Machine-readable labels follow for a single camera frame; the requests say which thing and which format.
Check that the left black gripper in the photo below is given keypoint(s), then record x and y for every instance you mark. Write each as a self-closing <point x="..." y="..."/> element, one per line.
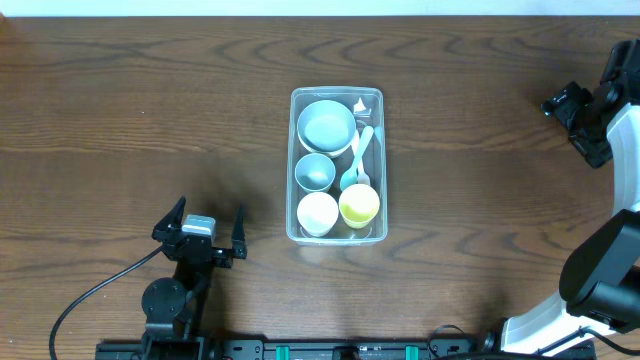
<point x="198" y="248"/>

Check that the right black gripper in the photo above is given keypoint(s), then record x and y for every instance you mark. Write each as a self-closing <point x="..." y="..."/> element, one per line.
<point x="586" y="128"/>

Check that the white cup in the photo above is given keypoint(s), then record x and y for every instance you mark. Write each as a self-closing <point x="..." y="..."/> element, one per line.
<point x="317" y="213"/>

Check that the grey cup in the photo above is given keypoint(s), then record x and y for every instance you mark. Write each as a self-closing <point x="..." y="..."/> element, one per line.
<point x="315" y="172"/>

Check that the white bowl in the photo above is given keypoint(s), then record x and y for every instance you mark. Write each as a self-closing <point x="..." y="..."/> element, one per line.
<point x="330" y="154"/>

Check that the mint green spoon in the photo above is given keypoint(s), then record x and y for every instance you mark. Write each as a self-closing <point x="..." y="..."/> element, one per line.
<point x="349" y="177"/>

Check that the yellow cup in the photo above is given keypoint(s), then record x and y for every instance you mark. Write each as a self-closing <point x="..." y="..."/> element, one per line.
<point x="358" y="205"/>

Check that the grey bowl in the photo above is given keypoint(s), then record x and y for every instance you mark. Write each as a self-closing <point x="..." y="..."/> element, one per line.
<point x="326" y="125"/>

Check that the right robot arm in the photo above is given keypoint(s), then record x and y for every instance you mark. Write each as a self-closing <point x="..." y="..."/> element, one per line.
<point x="598" y="294"/>

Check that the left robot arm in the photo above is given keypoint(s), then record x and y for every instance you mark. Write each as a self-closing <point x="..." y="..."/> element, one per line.
<point x="174" y="305"/>

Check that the clear plastic container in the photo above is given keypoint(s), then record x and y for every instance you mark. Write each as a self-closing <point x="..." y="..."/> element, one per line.
<point x="367" y="106"/>

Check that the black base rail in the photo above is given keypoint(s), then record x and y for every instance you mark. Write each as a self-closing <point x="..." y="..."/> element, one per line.
<point x="255" y="349"/>

